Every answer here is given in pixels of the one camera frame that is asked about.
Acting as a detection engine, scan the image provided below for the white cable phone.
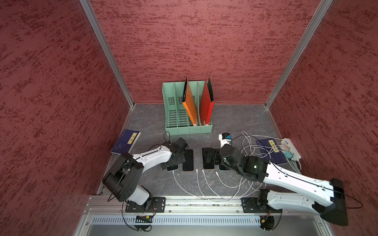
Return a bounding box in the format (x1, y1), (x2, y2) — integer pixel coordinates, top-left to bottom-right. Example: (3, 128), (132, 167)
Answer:
(172, 171), (208, 200)
(201, 169), (245, 201)
(195, 169), (234, 201)
(215, 171), (255, 189)

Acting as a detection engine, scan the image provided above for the purple notebook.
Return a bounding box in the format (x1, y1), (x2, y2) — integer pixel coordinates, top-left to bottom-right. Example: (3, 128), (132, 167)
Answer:
(110, 129), (141, 155)
(256, 138), (287, 165)

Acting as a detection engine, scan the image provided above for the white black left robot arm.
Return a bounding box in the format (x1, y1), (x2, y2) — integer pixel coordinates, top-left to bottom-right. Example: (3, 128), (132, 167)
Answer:
(102, 138), (189, 207)

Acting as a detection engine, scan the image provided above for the white power strip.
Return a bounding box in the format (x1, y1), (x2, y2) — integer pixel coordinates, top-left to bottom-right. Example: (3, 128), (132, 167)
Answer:
(281, 138), (301, 161)

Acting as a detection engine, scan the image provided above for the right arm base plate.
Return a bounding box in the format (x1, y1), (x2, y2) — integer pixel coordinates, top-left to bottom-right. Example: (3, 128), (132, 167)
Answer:
(241, 198), (282, 214)

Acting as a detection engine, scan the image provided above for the aluminium front rail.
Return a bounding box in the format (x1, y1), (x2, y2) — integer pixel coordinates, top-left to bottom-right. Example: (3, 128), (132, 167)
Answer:
(83, 195), (319, 215)

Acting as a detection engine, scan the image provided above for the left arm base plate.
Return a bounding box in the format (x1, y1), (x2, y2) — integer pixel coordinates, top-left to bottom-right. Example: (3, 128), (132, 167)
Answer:
(125, 197), (166, 213)

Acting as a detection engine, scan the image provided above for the purple notebook left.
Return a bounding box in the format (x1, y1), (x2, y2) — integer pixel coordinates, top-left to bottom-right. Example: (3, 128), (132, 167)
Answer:
(110, 129), (141, 155)

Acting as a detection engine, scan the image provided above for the green plastic file organizer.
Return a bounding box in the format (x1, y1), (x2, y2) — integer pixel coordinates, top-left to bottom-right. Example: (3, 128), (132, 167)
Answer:
(162, 81), (213, 135)

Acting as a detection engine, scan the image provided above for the red folder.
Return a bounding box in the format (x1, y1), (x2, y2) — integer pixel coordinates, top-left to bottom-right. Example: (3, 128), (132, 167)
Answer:
(199, 79), (214, 125)

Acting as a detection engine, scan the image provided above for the orange folder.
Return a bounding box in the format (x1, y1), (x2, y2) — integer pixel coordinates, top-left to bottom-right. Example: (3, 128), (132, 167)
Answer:
(182, 79), (198, 126)

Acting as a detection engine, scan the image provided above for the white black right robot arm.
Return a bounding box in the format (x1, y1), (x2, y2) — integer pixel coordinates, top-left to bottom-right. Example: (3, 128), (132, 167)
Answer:
(202, 144), (350, 226)

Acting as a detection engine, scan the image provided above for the purple notebook right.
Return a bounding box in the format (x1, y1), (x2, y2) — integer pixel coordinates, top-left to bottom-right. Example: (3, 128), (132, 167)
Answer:
(256, 138), (287, 165)

